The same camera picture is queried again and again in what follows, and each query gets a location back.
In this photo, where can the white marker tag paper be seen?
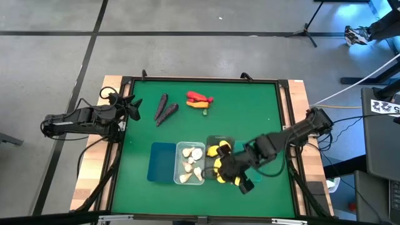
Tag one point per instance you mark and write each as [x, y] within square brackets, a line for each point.
[384, 107]

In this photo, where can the small green pepper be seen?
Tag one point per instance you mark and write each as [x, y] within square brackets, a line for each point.
[205, 112]

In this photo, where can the orange carrot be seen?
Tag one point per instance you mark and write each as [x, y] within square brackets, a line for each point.
[198, 104]

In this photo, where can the person's shoe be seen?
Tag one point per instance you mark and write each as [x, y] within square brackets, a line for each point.
[356, 36]

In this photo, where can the clear plastic basket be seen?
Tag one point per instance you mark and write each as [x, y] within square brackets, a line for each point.
[176, 162]

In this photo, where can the blue plastic basket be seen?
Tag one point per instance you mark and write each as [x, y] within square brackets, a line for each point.
[161, 162]

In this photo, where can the short red pepper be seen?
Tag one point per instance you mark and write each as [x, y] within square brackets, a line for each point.
[190, 99]

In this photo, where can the black tripod stand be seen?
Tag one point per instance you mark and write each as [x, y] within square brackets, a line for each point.
[305, 30]

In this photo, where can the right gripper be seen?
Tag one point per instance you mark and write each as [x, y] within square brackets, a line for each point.
[236, 165]

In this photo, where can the small red object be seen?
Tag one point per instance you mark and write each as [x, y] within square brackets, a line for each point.
[352, 207]

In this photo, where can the white cup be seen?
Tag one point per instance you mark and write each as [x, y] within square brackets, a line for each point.
[333, 185]

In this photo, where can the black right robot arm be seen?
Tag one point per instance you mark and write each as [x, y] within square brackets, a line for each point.
[300, 128]

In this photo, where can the small round red pepper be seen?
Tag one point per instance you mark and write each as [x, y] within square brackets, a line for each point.
[210, 100]

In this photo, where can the smoky grey plastic basket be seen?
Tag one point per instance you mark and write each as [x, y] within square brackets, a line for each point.
[215, 138]

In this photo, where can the black rig post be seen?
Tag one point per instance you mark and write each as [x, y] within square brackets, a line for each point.
[100, 184]
[307, 190]

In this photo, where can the black frame clamp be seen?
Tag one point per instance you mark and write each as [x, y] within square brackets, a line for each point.
[144, 75]
[247, 76]

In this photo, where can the grey floor object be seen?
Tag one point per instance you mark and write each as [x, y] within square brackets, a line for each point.
[9, 139]

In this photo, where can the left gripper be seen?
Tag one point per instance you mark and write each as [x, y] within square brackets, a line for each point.
[118, 106]

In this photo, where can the black cart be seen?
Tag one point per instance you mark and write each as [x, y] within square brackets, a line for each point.
[381, 143]

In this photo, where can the black stand foot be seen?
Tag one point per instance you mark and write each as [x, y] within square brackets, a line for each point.
[353, 81]

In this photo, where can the person's leg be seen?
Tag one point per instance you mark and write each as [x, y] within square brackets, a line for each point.
[384, 26]

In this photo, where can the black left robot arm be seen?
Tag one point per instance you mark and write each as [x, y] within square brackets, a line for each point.
[75, 120]

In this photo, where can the black rig crossbar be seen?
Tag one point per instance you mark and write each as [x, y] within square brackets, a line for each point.
[47, 218]

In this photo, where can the white garlic bulb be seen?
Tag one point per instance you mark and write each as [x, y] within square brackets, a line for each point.
[197, 154]

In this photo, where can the black keyboard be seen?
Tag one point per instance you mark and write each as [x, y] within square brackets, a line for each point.
[395, 200]

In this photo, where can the small garlic clove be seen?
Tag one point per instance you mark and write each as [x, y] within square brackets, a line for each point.
[191, 160]

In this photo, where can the aluminium extrusion bracket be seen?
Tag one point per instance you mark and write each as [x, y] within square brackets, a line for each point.
[115, 217]
[289, 221]

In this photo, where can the long red pepper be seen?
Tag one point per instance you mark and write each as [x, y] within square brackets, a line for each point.
[195, 95]

